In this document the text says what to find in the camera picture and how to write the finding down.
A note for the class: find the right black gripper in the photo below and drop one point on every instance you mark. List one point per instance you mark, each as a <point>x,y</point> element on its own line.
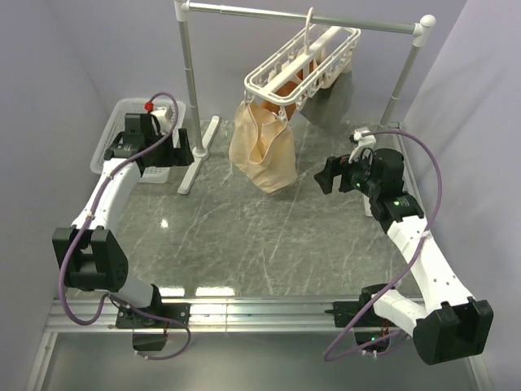
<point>338,166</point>

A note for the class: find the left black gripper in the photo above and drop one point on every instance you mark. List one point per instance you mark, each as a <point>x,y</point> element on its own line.
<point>179,156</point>

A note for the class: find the beige underwear shorts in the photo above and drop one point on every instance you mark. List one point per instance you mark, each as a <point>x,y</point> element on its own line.
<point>262,147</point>

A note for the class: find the white clip drying hanger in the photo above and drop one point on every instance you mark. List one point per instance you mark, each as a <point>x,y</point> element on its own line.
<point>295,55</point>

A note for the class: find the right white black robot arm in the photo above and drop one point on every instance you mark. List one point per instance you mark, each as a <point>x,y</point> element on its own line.
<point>450,323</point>

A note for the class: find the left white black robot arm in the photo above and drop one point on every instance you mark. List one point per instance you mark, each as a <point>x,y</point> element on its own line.
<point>90,258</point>

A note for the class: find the grey underwear on hanger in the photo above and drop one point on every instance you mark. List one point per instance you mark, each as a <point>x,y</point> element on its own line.
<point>327,108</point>

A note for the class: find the orange underwear on hanger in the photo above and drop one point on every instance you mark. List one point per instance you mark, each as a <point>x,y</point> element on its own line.
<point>269,111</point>

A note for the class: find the white metal clothes rack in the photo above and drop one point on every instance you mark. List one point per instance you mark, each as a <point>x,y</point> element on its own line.
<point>420,31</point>

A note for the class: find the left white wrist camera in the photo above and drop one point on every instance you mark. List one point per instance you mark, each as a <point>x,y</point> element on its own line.
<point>161,116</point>

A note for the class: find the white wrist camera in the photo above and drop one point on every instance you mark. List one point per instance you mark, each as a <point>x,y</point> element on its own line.
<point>161,116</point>
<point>361,139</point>

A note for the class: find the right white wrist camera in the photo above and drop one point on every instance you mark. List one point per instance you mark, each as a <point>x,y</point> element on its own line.
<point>361,139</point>

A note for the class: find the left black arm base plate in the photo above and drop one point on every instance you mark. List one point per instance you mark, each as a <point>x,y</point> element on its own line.
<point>171,315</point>

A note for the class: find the aluminium mounting rail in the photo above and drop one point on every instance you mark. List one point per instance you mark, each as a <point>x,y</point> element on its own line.
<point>217,314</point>

